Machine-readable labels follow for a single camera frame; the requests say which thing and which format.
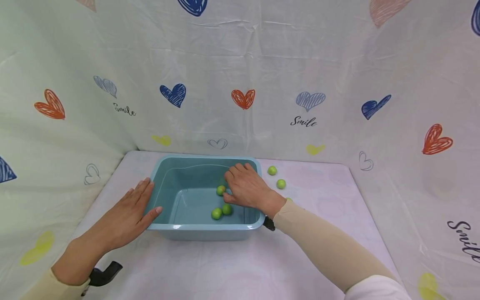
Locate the person's left hand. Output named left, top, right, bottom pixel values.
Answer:
left=70, top=177, right=163, bottom=261

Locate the person's right hand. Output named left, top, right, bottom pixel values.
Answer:
left=223, top=162, right=288, bottom=220

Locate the person's right forearm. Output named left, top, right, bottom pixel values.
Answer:
left=271, top=200, right=413, bottom=300

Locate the person's left forearm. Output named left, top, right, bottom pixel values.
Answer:
left=20, top=238, right=99, bottom=300

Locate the blue plastic basin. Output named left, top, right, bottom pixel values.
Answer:
left=145, top=155, right=266, bottom=242

